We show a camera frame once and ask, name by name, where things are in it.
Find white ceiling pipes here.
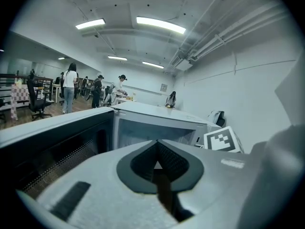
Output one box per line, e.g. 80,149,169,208
187,5,294,61

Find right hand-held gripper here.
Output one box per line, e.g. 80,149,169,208
203,125,244,154

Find table with checkered cloth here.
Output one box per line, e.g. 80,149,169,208
10,83,31,121

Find black mesh office chair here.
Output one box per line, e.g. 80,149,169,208
26,72,53,122

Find white microwave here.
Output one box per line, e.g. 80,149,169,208
0,101,224,200

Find black chair with white jacket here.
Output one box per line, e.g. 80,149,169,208
208,110,226,128

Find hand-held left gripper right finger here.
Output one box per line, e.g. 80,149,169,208
157,139,260,224

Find white table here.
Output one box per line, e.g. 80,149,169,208
113,96,137,106
52,83,63,104

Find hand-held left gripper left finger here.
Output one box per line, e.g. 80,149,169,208
35,139,178,229

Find ceiling air conditioner unit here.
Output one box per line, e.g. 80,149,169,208
168,53,194,72

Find black railing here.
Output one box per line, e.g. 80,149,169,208
0,73,54,110

